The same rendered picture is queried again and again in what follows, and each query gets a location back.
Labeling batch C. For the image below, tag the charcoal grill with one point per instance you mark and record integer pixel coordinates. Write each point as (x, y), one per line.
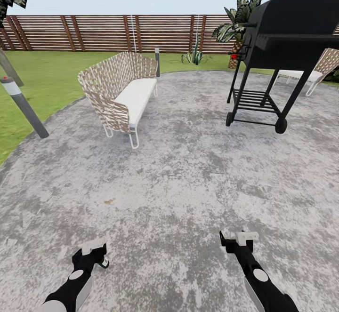
(285, 35)

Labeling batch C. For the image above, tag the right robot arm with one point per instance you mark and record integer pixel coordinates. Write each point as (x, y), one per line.
(266, 297)

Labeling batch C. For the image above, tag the garden chair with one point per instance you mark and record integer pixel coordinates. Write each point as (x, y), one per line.
(327, 62)
(118, 91)

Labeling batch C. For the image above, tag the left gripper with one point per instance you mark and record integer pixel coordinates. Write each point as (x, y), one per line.
(95, 257)

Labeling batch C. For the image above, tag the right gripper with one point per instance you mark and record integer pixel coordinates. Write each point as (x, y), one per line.
(233, 247)

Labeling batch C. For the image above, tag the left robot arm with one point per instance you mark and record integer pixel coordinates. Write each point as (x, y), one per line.
(74, 292)

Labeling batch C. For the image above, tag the pesticide atomizer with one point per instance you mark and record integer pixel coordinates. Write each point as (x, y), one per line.
(105, 262)

